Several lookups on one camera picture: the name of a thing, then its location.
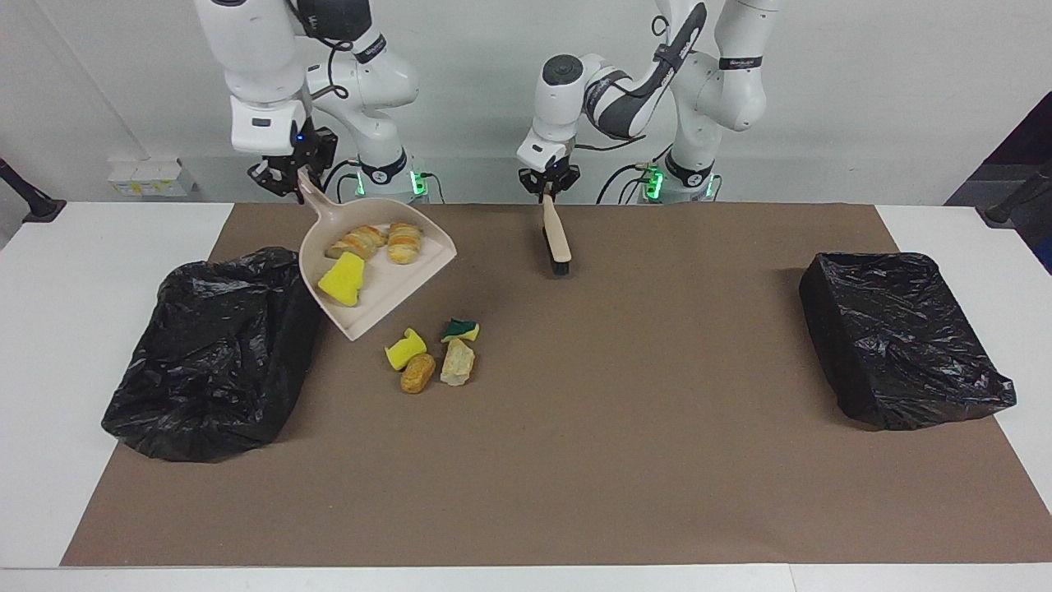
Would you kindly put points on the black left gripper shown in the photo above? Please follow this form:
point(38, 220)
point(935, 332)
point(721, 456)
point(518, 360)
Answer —
point(551, 174)

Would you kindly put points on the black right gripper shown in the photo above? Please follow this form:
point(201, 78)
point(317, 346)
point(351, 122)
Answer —
point(316, 152)

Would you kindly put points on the beige hand brush black bristles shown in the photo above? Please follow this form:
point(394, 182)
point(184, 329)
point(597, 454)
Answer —
point(559, 238)

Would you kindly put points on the pale bread chunk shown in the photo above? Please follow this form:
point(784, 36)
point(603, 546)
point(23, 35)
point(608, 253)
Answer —
point(357, 242)

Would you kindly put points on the striped croissant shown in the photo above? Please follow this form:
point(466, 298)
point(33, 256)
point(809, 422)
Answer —
point(404, 243)

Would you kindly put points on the beige plastic dustpan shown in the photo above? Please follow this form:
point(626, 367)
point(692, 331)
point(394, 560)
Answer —
point(394, 284)

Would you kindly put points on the green and yellow sponge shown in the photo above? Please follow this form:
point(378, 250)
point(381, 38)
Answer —
point(460, 330)

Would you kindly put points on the beige bread chunk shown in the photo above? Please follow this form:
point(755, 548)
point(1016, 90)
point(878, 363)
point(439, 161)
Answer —
point(457, 363)

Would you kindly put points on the curved yellow sponge piece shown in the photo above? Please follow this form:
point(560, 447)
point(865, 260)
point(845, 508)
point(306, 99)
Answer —
point(404, 352)

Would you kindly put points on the brown bread roll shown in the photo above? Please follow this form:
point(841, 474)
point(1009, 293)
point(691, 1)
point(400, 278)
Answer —
point(417, 374)

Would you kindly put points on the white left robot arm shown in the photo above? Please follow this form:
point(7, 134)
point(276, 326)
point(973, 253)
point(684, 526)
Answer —
point(723, 82)

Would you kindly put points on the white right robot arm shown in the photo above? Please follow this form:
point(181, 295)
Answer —
point(263, 49)

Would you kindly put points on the loose black bag lined bin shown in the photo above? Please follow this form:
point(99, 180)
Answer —
point(214, 353)

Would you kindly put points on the boxy black bag lined bin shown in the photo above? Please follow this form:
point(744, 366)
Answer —
point(904, 337)

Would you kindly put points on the brown table mat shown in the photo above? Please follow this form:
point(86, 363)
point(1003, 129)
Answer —
point(526, 510)

